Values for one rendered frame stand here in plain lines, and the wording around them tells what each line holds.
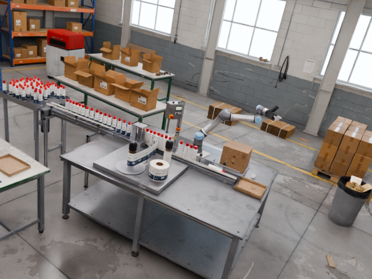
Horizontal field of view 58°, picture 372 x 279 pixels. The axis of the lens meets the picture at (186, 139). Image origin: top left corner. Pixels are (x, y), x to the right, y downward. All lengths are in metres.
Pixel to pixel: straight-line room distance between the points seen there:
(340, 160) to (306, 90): 2.71
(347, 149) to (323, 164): 0.49
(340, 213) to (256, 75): 4.82
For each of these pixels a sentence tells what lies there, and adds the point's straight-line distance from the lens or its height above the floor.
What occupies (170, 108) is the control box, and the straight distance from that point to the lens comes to 3.79.
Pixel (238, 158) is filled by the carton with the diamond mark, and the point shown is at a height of 1.02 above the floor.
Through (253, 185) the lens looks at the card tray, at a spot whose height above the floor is 0.83.
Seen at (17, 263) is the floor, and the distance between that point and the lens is 3.81.
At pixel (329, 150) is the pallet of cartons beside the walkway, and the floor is 0.52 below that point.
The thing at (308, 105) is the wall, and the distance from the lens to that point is 8.70.
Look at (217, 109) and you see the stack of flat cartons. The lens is 7.79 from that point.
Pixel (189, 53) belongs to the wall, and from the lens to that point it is 9.96.
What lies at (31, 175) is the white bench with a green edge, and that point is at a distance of 3.57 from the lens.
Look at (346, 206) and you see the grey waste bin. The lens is 5.21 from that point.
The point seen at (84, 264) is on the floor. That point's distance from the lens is 3.73.
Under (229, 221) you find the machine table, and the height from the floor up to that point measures 0.83.
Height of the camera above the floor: 2.67
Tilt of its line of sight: 24 degrees down
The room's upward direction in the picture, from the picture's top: 11 degrees clockwise
